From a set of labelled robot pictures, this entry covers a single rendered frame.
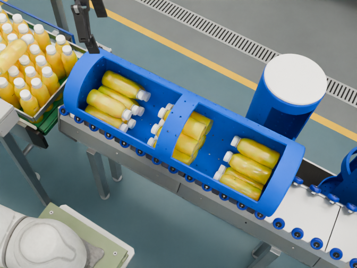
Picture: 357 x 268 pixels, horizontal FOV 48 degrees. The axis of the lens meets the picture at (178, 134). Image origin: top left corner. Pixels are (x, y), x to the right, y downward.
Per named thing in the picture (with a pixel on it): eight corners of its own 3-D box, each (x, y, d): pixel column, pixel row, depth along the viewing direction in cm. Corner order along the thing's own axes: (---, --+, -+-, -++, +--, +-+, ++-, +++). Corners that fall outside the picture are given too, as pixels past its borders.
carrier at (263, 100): (219, 158, 253) (248, 194, 242) (249, 70, 177) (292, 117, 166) (254, 137, 262) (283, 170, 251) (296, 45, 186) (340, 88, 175)
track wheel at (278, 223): (287, 223, 147) (287, 220, 149) (275, 217, 148) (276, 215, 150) (281, 232, 149) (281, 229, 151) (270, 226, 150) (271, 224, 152)
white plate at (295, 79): (251, 69, 176) (251, 70, 177) (294, 114, 165) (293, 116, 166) (297, 44, 185) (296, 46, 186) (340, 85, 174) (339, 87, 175)
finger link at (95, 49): (92, 33, 104) (92, 36, 104) (100, 51, 111) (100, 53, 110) (82, 34, 105) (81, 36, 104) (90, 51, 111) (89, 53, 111)
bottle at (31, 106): (24, 117, 172) (13, 95, 158) (36, 108, 175) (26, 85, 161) (34, 126, 170) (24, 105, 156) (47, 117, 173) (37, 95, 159)
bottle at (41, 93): (54, 100, 178) (45, 77, 164) (52, 112, 174) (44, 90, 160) (39, 100, 177) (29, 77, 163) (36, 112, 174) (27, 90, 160)
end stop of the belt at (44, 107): (36, 121, 166) (34, 117, 163) (34, 120, 166) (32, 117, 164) (92, 58, 185) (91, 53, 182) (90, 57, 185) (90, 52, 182)
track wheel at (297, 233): (306, 233, 146) (306, 230, 147) (294, 227, 147) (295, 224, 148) (300, 242, 147) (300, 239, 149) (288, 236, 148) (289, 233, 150)
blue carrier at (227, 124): (262, 226, 150) (283, 203, 125) (70, 124, 167) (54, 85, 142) (290, 166, 162) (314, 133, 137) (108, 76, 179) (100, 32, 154)
